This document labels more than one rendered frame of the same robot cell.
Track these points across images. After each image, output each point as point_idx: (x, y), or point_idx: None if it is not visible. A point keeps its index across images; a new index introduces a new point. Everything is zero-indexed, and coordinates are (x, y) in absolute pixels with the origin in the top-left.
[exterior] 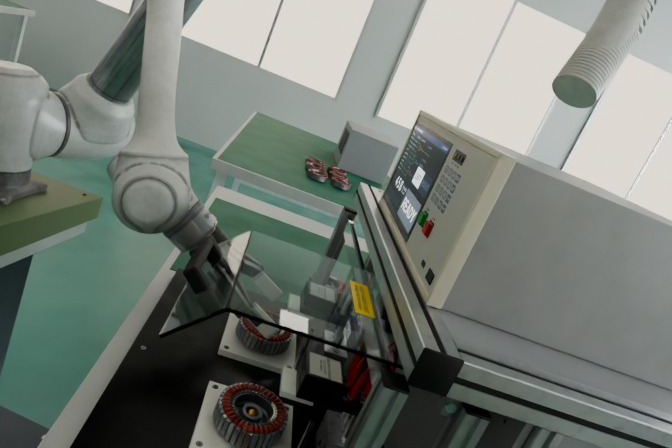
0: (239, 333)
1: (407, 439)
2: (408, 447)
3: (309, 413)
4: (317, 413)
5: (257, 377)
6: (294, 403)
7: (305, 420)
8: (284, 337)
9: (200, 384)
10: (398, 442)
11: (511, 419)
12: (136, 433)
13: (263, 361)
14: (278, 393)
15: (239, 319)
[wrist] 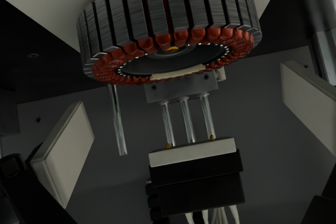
0: (101, 15)
1: (28, 150)
2: (19, 150)
3: (24, 74)
4: (37, 75)
5: (15, 31)
6: (21, 65)
7: (1, 76)
8: (139, 85)
9: None
10: (39, 130)
11: None
12: None
13: (67, 39)
14: (15, 54)
15: (155, 24)
